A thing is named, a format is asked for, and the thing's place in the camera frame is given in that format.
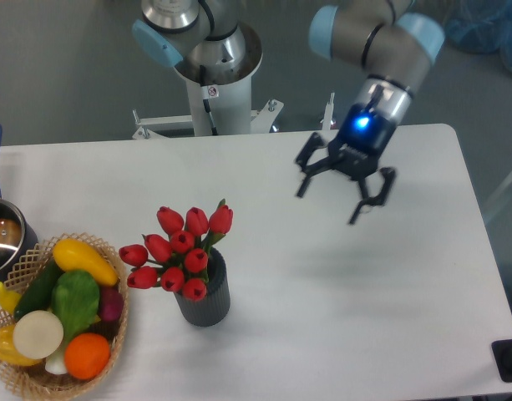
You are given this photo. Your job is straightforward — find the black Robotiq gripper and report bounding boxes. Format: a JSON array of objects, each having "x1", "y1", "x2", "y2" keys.
[{"x1": 295, "y1": 104, "x2": 397, "y2": 226}]

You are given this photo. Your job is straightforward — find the red tulip bouquet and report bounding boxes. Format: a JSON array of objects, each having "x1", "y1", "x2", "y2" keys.
[{"x1": 119, "y1": 200, "x2": 234, "y2": 302}]

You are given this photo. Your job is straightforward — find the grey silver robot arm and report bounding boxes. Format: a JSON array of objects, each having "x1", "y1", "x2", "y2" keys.
[{"x1": 132, "y1": 1, "x2": 444, "y2": 208}]

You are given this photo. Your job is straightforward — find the dark grey ribbed vase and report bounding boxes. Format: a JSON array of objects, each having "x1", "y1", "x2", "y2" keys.
[{"x1": 175, "y1": 247, "x2": 231, "y2": 327}]

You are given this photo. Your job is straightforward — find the blue plastic bag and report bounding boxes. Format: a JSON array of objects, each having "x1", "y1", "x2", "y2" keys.
[{"x1": 443, "y1": 1, "x2": 512, "y2": 74}]

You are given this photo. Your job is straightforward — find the black device at table edge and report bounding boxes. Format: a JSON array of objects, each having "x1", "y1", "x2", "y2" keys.
[{"x1": 491, "y1": 339, "x2": 512, "y2": 383}]

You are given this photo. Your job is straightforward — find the purple red onion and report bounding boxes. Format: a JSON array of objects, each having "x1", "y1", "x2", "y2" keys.
[{"x1": 98, "y1": 287, "x2": 124, "y2": 322}]

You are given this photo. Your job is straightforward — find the yellow squash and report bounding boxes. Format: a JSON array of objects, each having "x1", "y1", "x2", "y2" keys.
[{"x1": 53, "y1": 238, "x2": 119, "y2": 287}]

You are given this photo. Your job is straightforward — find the green lettuce leaf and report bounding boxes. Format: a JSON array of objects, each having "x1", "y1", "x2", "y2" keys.
[{"x1": 51, "y1": 270, "x2": 99, "y2": 345}]

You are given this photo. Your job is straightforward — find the orange fruit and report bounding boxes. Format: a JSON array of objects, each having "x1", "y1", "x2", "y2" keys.
[{"x1": 63, "y1": 332, "x2": 110, "y2": 380}]

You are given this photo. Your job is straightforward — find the dark green cucumber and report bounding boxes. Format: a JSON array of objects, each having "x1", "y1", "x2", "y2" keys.
[{"x1": 13, "y1": 259, "x2": 63, "y2": 321}]

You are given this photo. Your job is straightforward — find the white round radish slice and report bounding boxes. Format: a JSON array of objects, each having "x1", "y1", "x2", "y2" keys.
[{"x1": 13, "y1": 310, "x2": 63, "y2": 359}]

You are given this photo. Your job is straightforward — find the woven wicker basket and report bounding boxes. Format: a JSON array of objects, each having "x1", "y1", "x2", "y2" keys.
[{"x1": 0, "y1": 233, "x2": 129, "y2": 400}]

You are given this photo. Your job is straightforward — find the yellow bell pepper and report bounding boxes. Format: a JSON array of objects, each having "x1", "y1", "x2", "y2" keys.
[{"x1": 0, "y1": 324, "x2": 42, "y2": 367}]

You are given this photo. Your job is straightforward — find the white metal base frame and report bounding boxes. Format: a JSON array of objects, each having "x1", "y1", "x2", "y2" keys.
[{"x1": 131, "y1": 92, "x2": 338, "y2": 140}]

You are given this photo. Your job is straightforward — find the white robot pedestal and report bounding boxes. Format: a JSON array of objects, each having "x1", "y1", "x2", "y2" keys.
[{"x1": 175, "y1": 23, "x2": 262, "y2": 137}]

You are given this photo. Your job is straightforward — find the black pedestal cable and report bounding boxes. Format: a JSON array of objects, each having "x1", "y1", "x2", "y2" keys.
[{"x1": 198, "y1": 64, "x2": 219, "y2": 137}]

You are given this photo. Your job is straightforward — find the blue handled saucepan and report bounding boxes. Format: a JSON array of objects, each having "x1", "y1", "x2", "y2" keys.
[{"x1": 0, "y1": 125, "x2": 38, "y2": 282}]

